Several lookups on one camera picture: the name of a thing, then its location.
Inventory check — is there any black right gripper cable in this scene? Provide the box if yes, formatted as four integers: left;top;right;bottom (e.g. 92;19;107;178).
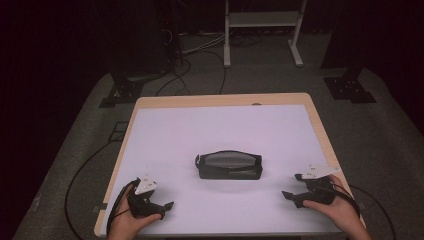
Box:
328;182;362;219

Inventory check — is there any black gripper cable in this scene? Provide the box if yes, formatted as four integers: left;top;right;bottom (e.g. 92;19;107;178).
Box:
106;178;142;238
328;182;362;219

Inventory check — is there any person's right hand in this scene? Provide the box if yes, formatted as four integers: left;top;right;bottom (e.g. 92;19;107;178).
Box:
302;174;368;231

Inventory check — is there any black floor cable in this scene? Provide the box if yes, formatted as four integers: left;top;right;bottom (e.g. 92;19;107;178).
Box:
154;49;228;97
64;139;118;240
348;184;398;240

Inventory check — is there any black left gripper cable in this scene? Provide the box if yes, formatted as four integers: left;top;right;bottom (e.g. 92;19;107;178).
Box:
106;178;142;238

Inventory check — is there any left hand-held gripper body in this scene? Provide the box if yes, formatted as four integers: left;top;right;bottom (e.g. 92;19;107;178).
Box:
126;174;167;219

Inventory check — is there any pale lavender table mat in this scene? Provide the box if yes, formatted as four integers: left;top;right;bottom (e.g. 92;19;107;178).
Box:
101;104;342;237

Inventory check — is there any black zip pouch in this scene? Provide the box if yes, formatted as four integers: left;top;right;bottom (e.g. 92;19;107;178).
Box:
194;149;264;181

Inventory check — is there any light wooden table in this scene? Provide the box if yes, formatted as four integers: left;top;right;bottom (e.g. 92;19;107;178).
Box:
93;92;367;238

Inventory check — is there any black square floor frame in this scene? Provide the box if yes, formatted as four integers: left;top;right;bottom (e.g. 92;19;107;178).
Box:
107;121;130;143

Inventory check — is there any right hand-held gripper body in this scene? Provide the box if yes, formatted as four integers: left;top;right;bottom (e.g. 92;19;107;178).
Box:
293;163;343;206

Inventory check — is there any person's left hand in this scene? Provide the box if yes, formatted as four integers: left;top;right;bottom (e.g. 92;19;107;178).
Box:
107;193;163;236

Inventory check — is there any black stand base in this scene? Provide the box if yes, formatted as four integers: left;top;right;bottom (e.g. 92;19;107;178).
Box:
99;71;168;109
323;66;378;104

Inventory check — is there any white floor cable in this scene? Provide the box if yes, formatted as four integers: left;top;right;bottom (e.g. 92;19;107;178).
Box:
181;32;226;56

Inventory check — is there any white metal stand frame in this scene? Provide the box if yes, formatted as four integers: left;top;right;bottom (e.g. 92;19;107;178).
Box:
223;0;308;69

